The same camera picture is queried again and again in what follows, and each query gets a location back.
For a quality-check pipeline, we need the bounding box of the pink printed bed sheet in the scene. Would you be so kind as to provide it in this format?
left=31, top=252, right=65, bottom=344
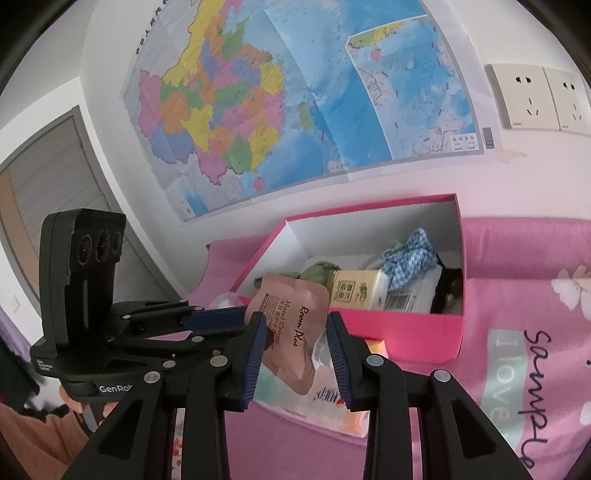
left=161, top=217, right=591, bottom=480

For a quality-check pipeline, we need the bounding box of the white wall socket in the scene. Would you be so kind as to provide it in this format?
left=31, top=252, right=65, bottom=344
left=484, top=64, right=561, bottom=131
left=541, top=66, right=591, bottom=137

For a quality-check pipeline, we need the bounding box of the white pump lotion bottle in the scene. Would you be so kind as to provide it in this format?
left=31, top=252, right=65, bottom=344
left=210, top=291, right=254, bottom=315

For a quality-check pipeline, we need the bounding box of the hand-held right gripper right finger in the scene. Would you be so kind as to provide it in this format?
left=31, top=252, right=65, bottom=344
left=325, top=311, right=532, bottom=480

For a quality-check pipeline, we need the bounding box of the yellow tissue pack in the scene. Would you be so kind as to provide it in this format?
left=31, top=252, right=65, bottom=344
left=327, top=268, right=391, bottom=311

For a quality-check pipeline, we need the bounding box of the green frog plush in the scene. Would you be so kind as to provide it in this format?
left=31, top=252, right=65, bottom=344
left=295, top=261, right=342, bottom=282

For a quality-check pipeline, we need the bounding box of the black cloth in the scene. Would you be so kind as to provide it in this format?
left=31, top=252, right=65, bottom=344
left=429, top=256, right=464, bottom=315

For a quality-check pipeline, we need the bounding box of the black clothing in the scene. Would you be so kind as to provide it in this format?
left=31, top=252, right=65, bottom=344
left=0, top=332, right=65, bottom=411

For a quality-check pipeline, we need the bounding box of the grey door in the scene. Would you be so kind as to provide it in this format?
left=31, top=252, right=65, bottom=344
left=0, top=105, right=185, bottom=305

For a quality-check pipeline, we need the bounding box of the pastel tissue pack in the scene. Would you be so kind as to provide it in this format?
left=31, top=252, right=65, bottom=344
left=252, top=337, right=384, bottom=437

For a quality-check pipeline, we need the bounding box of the person's left hand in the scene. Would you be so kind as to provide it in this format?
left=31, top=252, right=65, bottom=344
left=62, top=387, right=127, bottom=432

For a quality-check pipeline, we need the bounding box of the white wet wipes packet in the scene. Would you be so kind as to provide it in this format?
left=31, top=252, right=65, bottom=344
left=383, top=268, right=446, bottom=315

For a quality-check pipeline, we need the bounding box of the colourful wall map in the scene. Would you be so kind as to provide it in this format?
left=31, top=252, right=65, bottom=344
left=122, top=0, right=490, bottom=227

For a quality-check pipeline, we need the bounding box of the blue checked scrunchie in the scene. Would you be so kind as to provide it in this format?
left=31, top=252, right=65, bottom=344
left=369, top=227, right=439, bottom=291

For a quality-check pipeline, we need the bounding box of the pink cardboard box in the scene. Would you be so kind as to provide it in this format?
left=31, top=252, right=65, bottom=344
left=235, top=193, right=465, bottom=363

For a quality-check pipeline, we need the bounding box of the person's left forearm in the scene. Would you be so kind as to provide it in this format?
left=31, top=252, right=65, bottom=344
left=0, top=401, right=95, bottom=480

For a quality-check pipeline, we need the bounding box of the pink hand cream pouch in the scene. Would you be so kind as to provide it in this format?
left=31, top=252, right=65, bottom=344
left=244, top=273, right=329, bottom=396

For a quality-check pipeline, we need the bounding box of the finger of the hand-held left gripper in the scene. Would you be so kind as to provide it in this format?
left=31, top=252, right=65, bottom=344
left=107, top=323, right=274, bottom=354
left=121, top=300, right=254, bottom=334

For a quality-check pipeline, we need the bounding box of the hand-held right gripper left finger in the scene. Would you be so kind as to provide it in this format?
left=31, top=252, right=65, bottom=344
left=60, top=311, right=273, bottom=480

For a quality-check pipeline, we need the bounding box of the purple clothing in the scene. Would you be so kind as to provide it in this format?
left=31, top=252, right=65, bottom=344
left=0, top=300, right=28, bottom=356

